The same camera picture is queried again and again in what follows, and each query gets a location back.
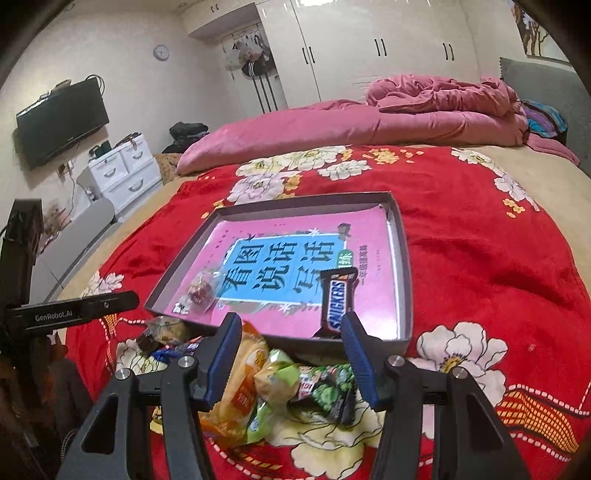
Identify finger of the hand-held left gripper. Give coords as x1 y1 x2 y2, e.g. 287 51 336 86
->
78 291 140 326

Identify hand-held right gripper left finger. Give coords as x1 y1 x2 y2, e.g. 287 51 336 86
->
55 313 243 480

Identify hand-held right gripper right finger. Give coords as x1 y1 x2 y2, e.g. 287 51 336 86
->
341 312 532 480

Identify orange biscuit packet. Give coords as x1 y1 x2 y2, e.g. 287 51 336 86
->
198 320 271 448

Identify blue snack packet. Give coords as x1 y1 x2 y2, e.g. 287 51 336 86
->
150 336 204 365

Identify yellow-green snack packet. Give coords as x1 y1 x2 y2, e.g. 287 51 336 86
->
247 349 301 446

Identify brown chocolate bar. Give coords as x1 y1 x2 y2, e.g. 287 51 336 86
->
311 267 360 340

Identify small red candy packet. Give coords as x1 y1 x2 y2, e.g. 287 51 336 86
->
174 270 219 315

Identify grey cardboard tray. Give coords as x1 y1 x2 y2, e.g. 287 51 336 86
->
144 191 413 354

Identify green and black pea packet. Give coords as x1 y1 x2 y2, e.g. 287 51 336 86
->
286 364 356 428

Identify brown cake packet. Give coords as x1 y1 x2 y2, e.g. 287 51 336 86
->
136 316 190 356

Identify person's dark clothing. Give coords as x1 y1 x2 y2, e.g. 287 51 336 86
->
0 332 95 480

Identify white drawer cabinet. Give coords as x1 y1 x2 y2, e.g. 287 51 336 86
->
76 133 163 219

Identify pink and blue book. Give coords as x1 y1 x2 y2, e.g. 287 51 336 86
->
210 205 400 342

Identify brown patterned cushion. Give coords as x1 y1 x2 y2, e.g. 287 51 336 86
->
154 152 184 186

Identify red floral blanket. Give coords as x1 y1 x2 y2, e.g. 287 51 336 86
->
65 145 591 480

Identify dark bag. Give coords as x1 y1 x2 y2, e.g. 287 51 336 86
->
161 121 210 155

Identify pink duvet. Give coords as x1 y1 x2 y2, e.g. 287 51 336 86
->
177 74 580 175

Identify hanging hats and bags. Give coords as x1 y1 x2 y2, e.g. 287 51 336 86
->
224 31 274 78

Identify colourful striped cloth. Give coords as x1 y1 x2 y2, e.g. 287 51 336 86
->
522 98 568 140

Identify white wardrobe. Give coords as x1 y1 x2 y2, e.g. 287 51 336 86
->
180 0 482 114

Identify grey padded headboard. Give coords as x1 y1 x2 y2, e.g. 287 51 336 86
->
499 57 591 163

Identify black wall television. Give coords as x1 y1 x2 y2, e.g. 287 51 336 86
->
15 78 110 170

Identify framed wall picture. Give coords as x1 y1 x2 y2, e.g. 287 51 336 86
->
512 0 572 64

